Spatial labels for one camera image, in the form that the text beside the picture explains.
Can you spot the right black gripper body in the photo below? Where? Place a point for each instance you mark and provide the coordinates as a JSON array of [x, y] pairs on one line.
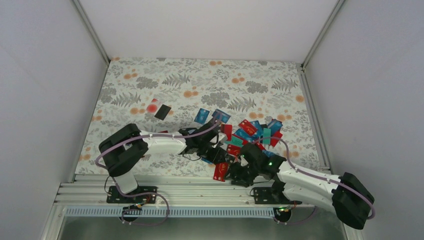
[[245, 176]]

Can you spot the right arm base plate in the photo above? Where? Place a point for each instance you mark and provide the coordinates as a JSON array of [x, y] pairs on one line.
[[269, 196]]

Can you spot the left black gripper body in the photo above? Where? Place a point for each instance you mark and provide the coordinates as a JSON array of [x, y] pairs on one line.
[[206, 155]]

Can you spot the aluminium rail frame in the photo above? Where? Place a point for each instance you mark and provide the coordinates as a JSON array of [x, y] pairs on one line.
[[186, 208]]

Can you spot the red card at front edge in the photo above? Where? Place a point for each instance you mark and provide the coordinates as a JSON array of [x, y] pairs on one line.
[[220, 171]]

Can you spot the red VIP card centre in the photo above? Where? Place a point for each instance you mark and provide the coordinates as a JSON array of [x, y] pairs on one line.
[[233, 149]]

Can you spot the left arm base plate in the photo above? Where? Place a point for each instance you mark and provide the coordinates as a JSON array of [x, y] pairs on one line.
[[141, 195]]

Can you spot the red VIP card upper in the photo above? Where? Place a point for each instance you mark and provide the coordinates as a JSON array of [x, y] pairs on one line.
[[247, 127]]

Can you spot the black card upper left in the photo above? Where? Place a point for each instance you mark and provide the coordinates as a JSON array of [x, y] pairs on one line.
[[162, 112]]

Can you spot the translucent red dot card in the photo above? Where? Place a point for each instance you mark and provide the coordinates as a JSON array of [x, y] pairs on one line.
[[153, 106]]

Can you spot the teal card centre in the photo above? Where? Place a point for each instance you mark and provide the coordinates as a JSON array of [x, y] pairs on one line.
[[236, 141]]

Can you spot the floral patterned table mat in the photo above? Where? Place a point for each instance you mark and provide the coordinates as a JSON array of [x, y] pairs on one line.
[[246, 90]]

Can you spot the blue card near centre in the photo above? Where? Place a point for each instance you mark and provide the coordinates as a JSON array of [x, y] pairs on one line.
[[201, 116]]

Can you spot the red vip card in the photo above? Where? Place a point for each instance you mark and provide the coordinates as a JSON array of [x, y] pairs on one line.
[[247, 127], [233, 149]]

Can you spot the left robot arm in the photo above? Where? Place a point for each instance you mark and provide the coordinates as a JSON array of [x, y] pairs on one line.
[[122, 150]]

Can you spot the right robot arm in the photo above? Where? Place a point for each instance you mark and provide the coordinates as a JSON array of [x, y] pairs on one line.
[[278, 181]]

